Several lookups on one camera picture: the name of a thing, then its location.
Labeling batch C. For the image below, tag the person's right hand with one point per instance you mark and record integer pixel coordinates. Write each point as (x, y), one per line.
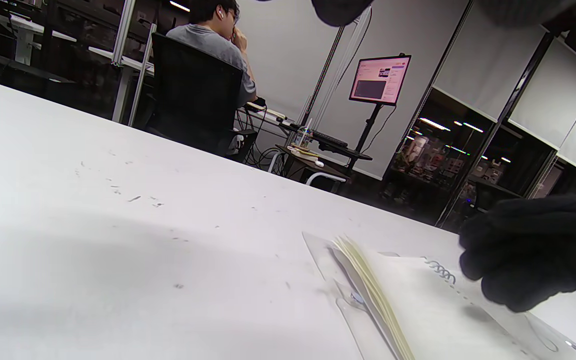
(533, 250)

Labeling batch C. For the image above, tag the black monitor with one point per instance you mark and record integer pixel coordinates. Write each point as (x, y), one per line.
(380, 80)

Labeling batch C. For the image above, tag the black keyboard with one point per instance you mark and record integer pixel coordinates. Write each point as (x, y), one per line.
(329, 138)

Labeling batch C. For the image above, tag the spiral notebook with clear cover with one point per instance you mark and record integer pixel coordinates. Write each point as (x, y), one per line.
(418, 300)

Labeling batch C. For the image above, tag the white desk frame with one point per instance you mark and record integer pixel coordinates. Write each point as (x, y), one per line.
(120, 60)

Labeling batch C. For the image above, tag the white cart with wooden top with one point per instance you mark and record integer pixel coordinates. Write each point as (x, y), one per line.
(313, 170)

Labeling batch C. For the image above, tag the black monitor stand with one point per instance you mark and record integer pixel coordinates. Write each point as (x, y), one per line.
(368, 130)

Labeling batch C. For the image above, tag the cream power strip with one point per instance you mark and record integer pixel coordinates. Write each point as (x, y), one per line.
(302, 151)

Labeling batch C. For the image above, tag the white desk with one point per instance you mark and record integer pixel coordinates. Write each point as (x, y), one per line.
(23, 30)

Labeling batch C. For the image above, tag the person's left hand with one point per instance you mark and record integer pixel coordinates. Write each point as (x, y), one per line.
(343, 10)

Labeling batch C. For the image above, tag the black office chair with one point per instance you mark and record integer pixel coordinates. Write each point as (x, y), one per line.
(193, 100)

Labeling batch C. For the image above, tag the clear plastic bottle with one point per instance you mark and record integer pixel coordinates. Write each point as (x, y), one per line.
(304, 137)

